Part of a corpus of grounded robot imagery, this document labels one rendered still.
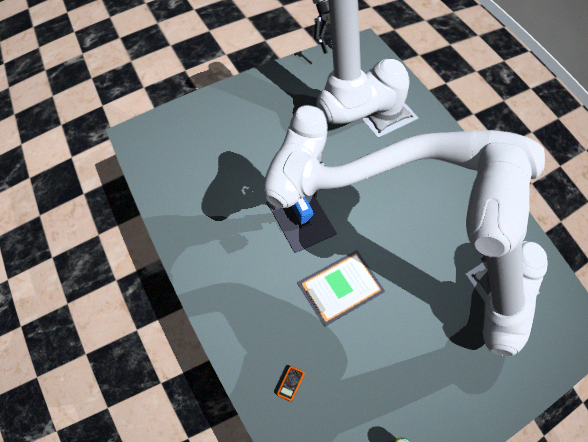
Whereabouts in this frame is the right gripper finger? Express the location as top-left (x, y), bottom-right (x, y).
top-left (314, 16), bottom-right (330, 54)

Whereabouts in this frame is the orange digital multimeter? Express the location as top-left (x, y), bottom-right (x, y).
top-left (277, 367), bottom-right (304, 401)

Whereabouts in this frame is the dark grey clipboard with white form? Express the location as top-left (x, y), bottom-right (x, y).
top-left (297, 250), bottom-right (385, 327)

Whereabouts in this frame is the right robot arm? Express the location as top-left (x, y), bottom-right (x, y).
top-left (317, 0), bottom-right (411, 131)

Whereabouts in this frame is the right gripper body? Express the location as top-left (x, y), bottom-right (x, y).
top-left (316, 0), bottom-right (330, 23)

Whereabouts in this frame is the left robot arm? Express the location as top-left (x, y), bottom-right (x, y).
top-left (263, 105), bottom-right (547, 356)

